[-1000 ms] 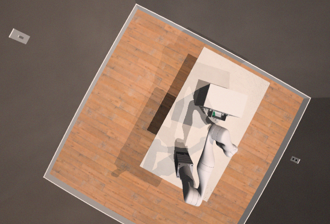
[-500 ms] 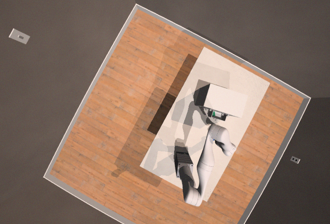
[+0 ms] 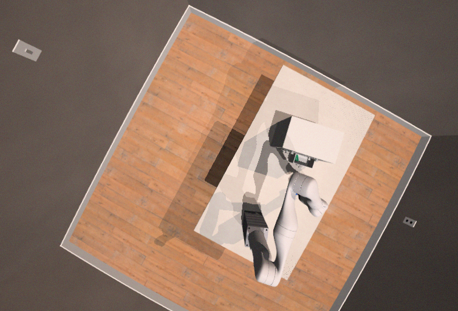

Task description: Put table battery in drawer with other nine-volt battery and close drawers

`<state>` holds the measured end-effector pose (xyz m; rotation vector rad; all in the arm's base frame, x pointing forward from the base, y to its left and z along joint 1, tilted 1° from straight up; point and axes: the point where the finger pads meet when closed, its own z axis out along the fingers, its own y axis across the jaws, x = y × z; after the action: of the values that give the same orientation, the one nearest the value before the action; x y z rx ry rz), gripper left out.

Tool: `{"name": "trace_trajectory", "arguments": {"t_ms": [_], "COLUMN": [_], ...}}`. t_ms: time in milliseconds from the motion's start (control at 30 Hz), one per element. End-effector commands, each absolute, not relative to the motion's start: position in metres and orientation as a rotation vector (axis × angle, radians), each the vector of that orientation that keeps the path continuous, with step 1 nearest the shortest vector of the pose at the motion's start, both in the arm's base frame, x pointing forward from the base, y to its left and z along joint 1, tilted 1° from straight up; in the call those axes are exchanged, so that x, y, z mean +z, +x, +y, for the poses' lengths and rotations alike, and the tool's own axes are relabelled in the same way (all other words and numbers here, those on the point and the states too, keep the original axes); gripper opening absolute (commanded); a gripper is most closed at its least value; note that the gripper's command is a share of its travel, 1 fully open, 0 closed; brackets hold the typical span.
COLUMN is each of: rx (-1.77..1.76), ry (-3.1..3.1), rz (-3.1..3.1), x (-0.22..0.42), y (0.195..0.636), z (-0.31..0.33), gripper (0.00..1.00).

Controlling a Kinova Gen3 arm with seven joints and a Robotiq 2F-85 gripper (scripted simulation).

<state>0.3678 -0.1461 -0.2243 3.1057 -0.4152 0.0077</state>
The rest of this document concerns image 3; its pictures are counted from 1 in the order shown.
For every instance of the grey chest of drawers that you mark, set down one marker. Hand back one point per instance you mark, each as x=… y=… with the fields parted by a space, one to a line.
x=308 y=138

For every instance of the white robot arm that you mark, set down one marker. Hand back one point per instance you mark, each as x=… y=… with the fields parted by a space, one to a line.
x=267 y=271

